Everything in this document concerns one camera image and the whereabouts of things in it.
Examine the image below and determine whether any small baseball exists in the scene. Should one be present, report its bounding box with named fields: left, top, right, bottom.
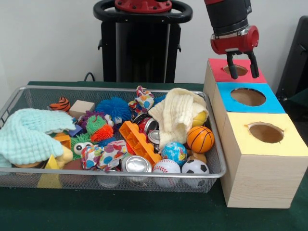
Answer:
left=153, top=159, right=182, bottom=186

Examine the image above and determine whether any dark green table cloth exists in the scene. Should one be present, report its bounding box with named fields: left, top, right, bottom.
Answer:
left=0, top=81, right=308, bottom=231

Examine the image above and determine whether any colourful spotted plush toy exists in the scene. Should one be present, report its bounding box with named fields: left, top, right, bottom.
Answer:
left=128, top=86, right=155, bottom=114

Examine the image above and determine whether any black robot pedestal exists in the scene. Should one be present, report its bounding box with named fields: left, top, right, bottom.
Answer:
left=93, top=0, right=193, bottom=83

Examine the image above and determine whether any small soccer ball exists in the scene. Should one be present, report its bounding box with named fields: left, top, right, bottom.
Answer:
left=182, top=159, right=210, bottom=188

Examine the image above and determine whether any mint green cloth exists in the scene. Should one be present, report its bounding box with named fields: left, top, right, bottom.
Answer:
left=0, top=108, right=77, bottom=167

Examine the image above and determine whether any small orange basketball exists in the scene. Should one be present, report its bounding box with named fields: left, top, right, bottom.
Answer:
left=187, top=126, right=215, bottom=154

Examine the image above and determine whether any green spiky toy with eyes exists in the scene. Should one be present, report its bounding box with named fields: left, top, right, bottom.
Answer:
left=70, top=133, right=98, bottom=161

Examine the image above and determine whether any wooden box with three holes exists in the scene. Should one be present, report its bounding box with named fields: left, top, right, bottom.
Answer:
left=203, top=58, right=308, bottom=209

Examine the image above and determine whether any black chair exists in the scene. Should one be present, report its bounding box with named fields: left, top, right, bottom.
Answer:
left=277, top=16, right=308, bottom=109

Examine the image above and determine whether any globe print ball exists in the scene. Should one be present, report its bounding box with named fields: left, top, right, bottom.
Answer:
left=161, top=141, right=188, bottom=166

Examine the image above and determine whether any cream waffle cloth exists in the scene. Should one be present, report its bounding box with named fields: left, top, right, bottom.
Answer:
left=148, top=88, right=209, bottom=150

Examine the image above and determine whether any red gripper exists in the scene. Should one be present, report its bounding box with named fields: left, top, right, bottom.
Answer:
left=210, top=26, right=260, bottom=80

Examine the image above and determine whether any blue spiky ball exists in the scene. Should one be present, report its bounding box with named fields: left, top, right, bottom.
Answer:
left=95, top=97, right=132, bottom=125

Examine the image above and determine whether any shallow clear mesh bin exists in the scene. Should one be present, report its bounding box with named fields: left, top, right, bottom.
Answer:
left=0, top=86, right=227, bottom=194

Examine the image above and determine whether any colourful patterned cloth pouch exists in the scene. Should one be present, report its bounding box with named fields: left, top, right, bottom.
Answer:
left=81, top=140, right=128, bottom=172

